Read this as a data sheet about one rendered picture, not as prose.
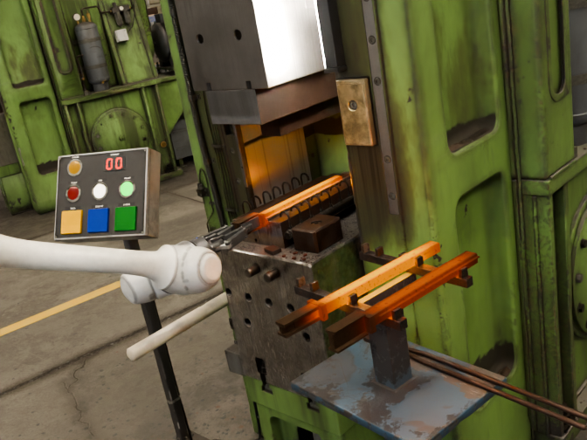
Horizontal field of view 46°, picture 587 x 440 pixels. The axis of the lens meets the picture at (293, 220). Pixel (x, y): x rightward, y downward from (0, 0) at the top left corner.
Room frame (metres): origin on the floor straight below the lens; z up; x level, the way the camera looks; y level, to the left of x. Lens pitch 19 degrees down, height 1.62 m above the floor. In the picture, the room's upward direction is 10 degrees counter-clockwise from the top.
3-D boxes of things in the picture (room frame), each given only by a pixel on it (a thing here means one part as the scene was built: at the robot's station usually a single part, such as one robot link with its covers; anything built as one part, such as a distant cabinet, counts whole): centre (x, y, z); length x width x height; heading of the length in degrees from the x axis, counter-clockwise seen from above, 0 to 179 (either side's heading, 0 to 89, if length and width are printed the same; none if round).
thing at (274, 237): (2.02, -0.04, 0.96); 0.42 x 0.20 x 0.09; 134
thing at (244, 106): (2.02, -0.04, 1.32); 0.42 x 0.20 x 0.10; 134
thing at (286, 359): (1.99, -0.09, 0.69); 0.56 x 0.38 x 0.45; 134
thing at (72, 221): (2.13, 0.70, 1.01); 0.07 x 0.05 x 0.07; 69
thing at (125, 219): (2.06, 0.51, 1.01); 0.07 x 0.05 x 0.07; 69
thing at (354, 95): (1.74, -0.21, 1.27); 0.09 x 0.02 x 0.17; 44
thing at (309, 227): (1.79, -0.06, 0.95); 0.12 x 0.08 x 0.06; 134
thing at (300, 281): (1.46, -0.09, 0.98); 0.23 x 0.06 x 0.02; 127
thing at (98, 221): (2.10, 0.60, 1.01); 0.07 x 0.05 x 0.07; 69
